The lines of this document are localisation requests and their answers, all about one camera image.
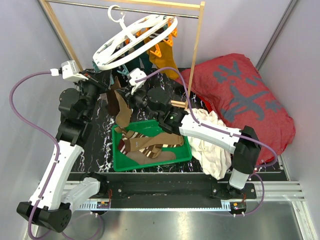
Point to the red pillow with blue pattern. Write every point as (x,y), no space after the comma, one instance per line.
(231,86)

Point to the teal clip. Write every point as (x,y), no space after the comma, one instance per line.
(123,70)

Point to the metal hanging rod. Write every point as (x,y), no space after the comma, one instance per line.
(120,8)

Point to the white round clip hanger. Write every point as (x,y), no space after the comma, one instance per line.
(106,57)

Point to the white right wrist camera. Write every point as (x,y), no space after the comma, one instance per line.
(137,78)

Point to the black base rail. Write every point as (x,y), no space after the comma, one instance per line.
(165,192)

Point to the brown striped socks in tray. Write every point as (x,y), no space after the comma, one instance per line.
(146,149)

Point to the dark green socks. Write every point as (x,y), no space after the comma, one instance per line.
(142,61)

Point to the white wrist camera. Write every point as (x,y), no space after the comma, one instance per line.
(71,72)
(137,78)

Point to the yellow socks with striped cuffs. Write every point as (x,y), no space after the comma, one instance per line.
(166,49)

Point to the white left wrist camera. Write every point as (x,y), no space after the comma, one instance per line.
(71,72)

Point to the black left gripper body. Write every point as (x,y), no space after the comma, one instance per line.
(92,87)

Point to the wooden clothes rack frame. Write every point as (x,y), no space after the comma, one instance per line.
(66,44)

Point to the tan brown sock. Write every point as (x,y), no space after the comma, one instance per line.
(122,119)

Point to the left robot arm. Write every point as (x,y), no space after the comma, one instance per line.
(49,207)

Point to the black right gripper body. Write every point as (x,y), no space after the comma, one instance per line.
(139,99)

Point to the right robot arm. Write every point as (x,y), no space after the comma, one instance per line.
(242,144)

